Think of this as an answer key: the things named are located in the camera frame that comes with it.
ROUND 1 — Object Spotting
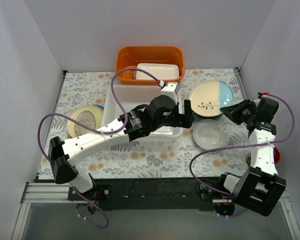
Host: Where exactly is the white ribbed bowl plate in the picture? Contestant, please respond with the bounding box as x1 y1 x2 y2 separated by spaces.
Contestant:
192 119 229 150

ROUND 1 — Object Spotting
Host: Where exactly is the beige and blue plate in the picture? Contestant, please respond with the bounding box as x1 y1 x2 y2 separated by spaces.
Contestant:
188 80 235 118

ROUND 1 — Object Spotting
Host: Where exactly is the speckled oval plate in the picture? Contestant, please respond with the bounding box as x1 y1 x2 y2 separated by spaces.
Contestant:
74 110 96 137

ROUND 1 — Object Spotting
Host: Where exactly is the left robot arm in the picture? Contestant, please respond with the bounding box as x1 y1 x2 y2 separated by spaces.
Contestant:
48 95 194 200

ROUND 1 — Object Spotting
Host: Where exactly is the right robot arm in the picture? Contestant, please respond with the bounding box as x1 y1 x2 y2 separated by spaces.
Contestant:
216 96 286 217

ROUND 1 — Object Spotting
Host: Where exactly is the white plastic bin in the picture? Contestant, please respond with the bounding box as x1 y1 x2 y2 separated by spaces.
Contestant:
101 84 184 143

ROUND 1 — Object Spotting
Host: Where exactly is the white rectangular dish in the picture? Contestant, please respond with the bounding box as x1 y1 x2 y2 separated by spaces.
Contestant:
137 63 180 81

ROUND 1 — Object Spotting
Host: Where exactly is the red round object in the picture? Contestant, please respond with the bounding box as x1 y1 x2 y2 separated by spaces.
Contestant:
273 147 281 165

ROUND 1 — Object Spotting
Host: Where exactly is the orange plastic basket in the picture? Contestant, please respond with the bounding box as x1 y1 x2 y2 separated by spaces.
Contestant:
114 45 186 83

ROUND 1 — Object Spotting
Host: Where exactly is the cream yellow plate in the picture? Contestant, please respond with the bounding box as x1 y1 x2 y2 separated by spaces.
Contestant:
66 104 103 138

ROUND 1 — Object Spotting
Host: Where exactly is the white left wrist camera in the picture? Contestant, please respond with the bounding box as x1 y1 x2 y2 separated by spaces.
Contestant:
160 82 180 104

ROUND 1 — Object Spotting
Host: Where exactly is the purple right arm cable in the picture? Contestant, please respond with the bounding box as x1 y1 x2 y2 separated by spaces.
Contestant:
188 93 296 217

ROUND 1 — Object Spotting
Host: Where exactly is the aluminium frame rail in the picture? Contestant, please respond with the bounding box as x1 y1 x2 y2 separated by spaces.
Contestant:
21 181 73 204

